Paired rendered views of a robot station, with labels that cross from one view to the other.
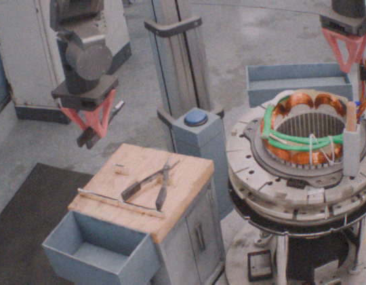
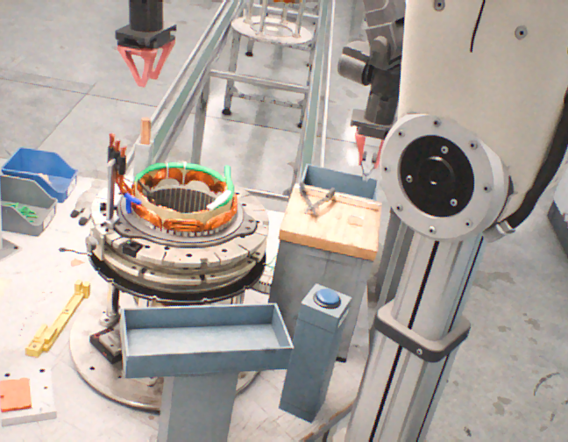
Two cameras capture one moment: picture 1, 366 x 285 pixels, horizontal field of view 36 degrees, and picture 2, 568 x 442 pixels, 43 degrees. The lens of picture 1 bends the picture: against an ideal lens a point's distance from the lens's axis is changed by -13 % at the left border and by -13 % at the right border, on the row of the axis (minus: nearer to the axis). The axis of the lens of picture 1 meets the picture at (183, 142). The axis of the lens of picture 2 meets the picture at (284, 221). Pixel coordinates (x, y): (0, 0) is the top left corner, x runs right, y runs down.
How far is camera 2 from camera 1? 2.03 m
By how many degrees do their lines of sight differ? 109
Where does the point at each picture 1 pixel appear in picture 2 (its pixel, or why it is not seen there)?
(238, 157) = (252, 204)
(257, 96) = (263, 310)
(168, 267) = not seen: hidden behind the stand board
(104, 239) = not seen: hidden behind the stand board
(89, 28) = (363, 48)
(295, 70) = (216, 358)
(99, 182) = (368, 218)
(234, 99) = not seen: outside the picture
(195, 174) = (288, 218)
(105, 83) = (358, 117)
